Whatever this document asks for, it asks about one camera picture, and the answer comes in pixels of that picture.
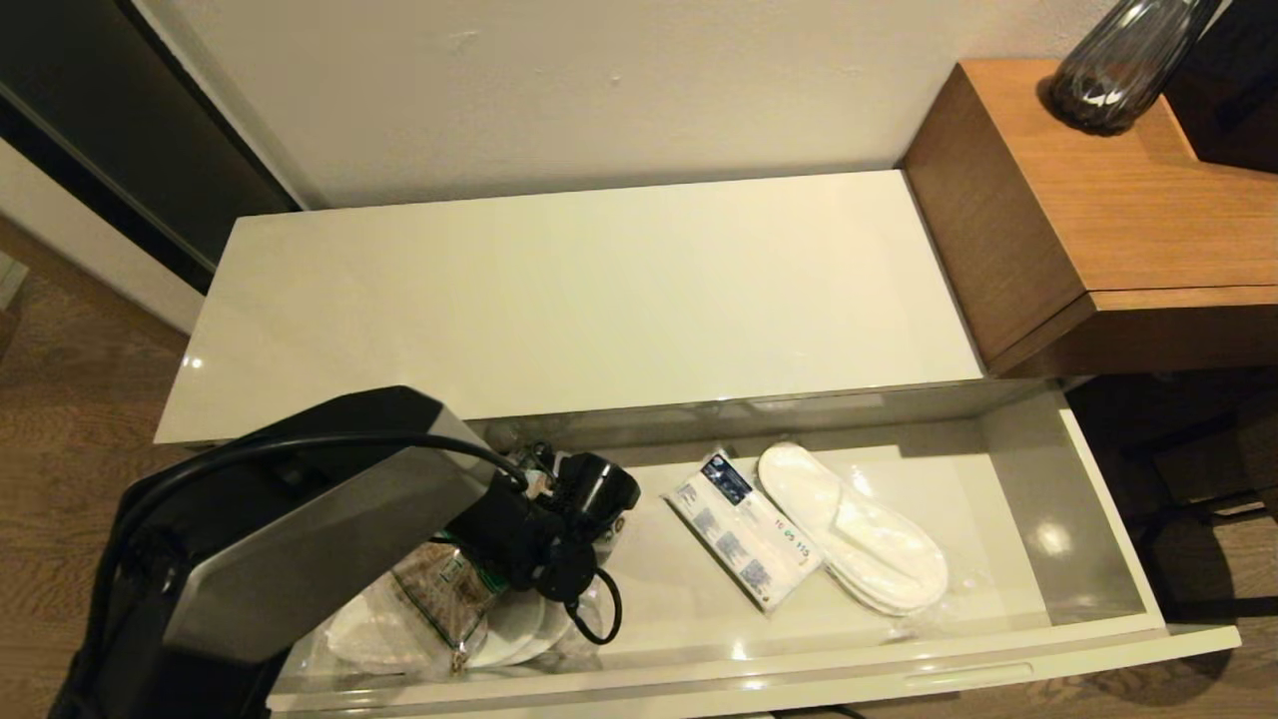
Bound green brown snack bag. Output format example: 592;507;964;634
389;539;510;675

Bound beige glossy drawer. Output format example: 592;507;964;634
265;379;1241;719

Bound white tissue pack blue label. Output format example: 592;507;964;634
664;451;825;613

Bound bagged white slippers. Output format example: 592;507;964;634
319;574;605;682
756;442;974;625

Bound beige glossy cabinet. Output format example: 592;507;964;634
155;170;984;445

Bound brown wooden desk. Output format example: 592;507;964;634
899;58;1278;378

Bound dark sliding door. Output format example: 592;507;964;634
0;0;306;296

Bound dark ribbed glass vase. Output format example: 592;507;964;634
1048;0;1224;138

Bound black box on desk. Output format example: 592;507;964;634
1163;0;1278;176

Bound black metal stool frame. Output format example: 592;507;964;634
1123;409;1278;620

